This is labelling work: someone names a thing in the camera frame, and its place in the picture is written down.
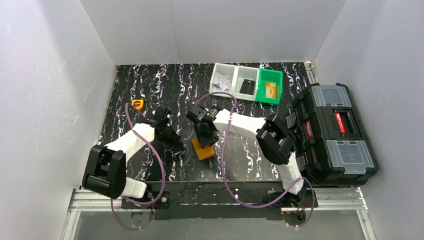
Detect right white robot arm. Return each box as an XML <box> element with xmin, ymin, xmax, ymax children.
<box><xmin>186</xmin><ymin>105</ymin><xmax>305</xmax><ymax>195</ymax></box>

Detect aluminium frame rail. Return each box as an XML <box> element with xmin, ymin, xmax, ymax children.
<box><xmin>62</xmin><ymin>187</ymin><xmax>376</xmax><ymax>240</ymax></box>

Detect gold credit card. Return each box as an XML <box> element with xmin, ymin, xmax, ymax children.
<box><xmin>265</xmin><ymin>82</ymin><xmax>277</xmax><ymax>99</ymax></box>

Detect middle grey plastic bin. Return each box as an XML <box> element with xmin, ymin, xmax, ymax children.
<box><xmin>233</xmin><ymin>66</ymin><xmax>260</xmax><ymax>102</ymax></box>

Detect yellow tape measure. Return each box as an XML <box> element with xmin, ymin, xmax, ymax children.
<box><xmin>131</xmin><ymin>99</ymin><xmax>145</xmax><ymax>111</ymax></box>

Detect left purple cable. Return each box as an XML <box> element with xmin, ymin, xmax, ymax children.
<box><xmin>110</xmin><ymin>102</ymin><xmax>167</xmax><ymax>231</ymax></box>

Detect black card in bin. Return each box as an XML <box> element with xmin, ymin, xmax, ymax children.
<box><xmin>239</xmin><ymin>79</ymin><xmax>256</xmax><ymax>95</ymax></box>

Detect black plastic toolbox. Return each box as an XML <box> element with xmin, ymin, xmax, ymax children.
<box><xmin>292</xmin><ymin>83</ymin><xmax>379</xmax><ymax>187</ymax></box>

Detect green plastic bin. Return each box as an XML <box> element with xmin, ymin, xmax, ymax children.
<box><xmin>255</xmin><ymin>68</ymin><xmax>283</xmax><ymax>105</ymax></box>

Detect photo cards in bin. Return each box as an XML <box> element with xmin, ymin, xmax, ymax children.
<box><xmin>212</xmin><ymin>74</ymin><xmax>232</xmax><ymax>92</ymax></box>

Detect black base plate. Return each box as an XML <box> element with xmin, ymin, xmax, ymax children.
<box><xmin>120</xmin><ymin>180</ymin><xmax>319</xmax><ymax>221</ymax></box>

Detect left grey plastic bin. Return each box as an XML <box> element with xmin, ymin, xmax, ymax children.
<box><xmin>209</xmin><ymin>63</ymin><xmax>238</xmax><ymax>95</ymax></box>

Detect grey plastic bin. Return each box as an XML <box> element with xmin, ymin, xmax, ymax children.
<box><xmin>209</xmin><ymin>63</ymin><xmax>238</xmax><ymax>95</ymax></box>
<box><xmin>233</xmin><ymin>66</ymin><xmax>260</xmax><ymax>102</ymax></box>

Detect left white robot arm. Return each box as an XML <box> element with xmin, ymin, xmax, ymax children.
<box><xmin>82</xmin><ymin>107</ymin><xmax>185</xmax><ymax>199</ymax></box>

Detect orange leather card holder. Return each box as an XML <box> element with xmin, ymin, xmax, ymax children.
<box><xmin>191</xmin><ymin>138</ymin><xmax>215</xmax><ymax>161</ymax></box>

